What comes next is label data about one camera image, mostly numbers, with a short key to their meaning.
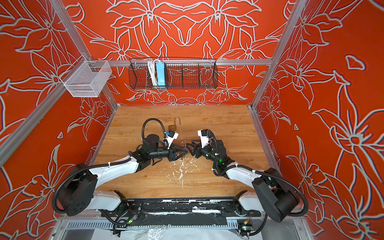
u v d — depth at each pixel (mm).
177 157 714
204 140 715
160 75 899
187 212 727
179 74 976
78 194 428
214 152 629
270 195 418
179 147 753
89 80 946
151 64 876
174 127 1060
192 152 727
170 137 711
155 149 671
